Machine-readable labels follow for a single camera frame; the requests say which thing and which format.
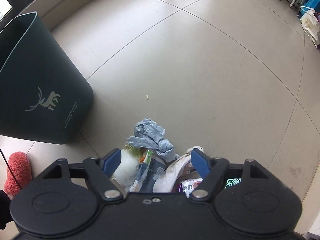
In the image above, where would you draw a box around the grey plastic bag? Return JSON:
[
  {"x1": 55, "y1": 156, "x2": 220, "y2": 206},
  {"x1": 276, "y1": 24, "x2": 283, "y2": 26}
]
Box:
[{"x1": 127, "y1": 118, "x2": 175, "y2": 163}]

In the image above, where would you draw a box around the dark green trash bin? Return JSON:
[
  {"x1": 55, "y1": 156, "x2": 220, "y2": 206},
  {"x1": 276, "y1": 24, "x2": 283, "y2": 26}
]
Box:
[{"x1": 1, "y1": 12, "x2": 93, "y2": 144}]

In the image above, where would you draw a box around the white round food container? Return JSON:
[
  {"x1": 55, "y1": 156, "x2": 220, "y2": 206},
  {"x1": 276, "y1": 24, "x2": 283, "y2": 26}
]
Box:
[{"x1": 112, "y1": 146, "x2": 146, "y2": 187}]

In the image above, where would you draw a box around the purple snack packet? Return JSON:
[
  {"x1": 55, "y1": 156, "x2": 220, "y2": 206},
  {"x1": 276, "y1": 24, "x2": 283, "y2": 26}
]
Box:
[{"x1": 178, "y1": 178, "x2": 203, "y2": 198}]

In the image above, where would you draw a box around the green labelled packet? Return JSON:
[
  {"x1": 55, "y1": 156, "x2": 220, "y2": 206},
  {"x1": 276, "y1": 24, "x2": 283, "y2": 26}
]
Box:
[{"x1": 225, "y1": 178, "x2": 242, "y2": 189}]

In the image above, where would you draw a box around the white crumpled plastic bag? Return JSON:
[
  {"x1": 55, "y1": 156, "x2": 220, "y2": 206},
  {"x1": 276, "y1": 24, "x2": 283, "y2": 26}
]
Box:
[{"x1": 153, "y1": 146, "x2": 204, "y2": 193}]

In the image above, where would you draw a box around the red fluffy slipper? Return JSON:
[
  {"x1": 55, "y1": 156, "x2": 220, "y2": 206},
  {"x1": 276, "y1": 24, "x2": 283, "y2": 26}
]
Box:
[{"x1": 4, "y1": 152, "x2": 32, "y2": 197}]

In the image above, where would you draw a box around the cream tote bag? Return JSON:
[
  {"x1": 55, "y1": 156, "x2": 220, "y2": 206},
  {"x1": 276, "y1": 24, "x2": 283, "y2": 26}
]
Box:
[{"x1": 300, "y1": 6, "x2": 319, "y2": 48}]

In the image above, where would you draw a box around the blue plastic stool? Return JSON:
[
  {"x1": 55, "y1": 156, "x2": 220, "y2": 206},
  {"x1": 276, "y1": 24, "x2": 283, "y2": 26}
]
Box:
[{"x1": 304, "y1": 0, "x2": 320, "y2": 12}]

